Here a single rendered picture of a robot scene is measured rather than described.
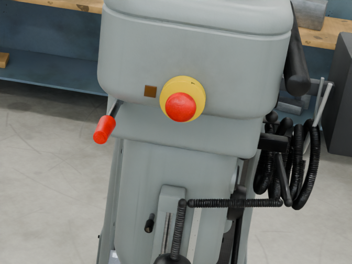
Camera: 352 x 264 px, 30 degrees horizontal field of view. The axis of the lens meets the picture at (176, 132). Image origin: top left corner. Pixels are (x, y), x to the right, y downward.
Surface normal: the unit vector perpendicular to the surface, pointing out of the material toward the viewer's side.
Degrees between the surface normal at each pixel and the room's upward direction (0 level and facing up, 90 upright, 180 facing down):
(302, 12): 90
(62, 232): 0
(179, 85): 90
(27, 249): 0
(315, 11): 90
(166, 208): 90
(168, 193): 0
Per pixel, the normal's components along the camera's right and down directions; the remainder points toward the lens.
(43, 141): 0.13, -0.90
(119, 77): -0.39, 0.35
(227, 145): -0.11, 0.41
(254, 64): 0.18, 0.43
